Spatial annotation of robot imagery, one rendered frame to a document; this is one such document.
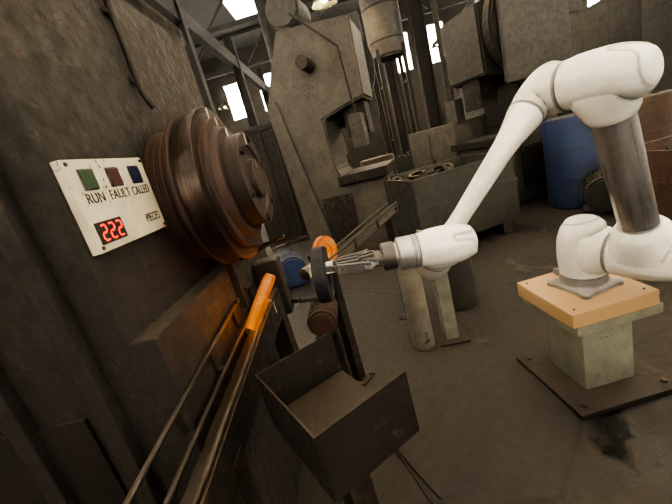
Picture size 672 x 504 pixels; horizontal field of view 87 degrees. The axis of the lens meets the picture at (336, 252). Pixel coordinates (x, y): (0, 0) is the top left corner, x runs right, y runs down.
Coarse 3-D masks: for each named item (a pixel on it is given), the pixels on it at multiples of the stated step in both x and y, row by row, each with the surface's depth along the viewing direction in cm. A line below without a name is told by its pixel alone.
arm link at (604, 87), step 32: (576, 64) 88; (608, 64) 82; (640, 64) 78; (576, 96) 89; (608, 96) 84; (640, 96) 83; (608, 128) 91; (640, 128) 92; (608, 160) 97; (640, 160) 94; (608, 192) 105; (640, 192) 98; (640, 224) 104; (608, 256) 117; (640, 256) 107
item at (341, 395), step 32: (320, 352) 85; (288, 384) 81; (320, 384) 86; (352, 384) 83; (288, 416) 64; (320, 416) 76; (352, 416) 59; (384, 416) 63; (320, 448) 56; (352, 448) 59; (384, 448) 63; (320, 480) 61; (352, 480) 60
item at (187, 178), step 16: (192, 112) 94; (208, 112) 105; (176, 128) 92; (192, 128) 90; (176, 144) 89; (192, 144) 88; (176, 160) 88; (192, 160) 86; (176, 176) 88; (192, 176) 87; (192, 192) 88; (208, 192) 90; (192, 208) 89; (208, 208) 88; (192, 224) 91; (208, 224) 92; (208, 240) 95; (224, 240) 94; (224, 256) 103; (240, 256) 103
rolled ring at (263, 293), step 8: (264, 280) 107; (272, 280) 108; (264, 288) 105; (256, 296) 104; (264, 296) 104; (256, 304) 103; (264, 304) 104; (256, 312) 103; (248, 320) 105; (256, 320) 104; (248, 328) 109
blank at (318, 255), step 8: (312, 248) 94; (320, 248) 93; (312, 256) 90; (320, 256) 90; (312, 264) 89; (320, 264) 89; (312, 272) 88; (320, 272) 88; (320, 280) 88; (328, 280) 98; (320, 288) 89; (328, 288) 90; (320, 296) 90; (328, 296) 90
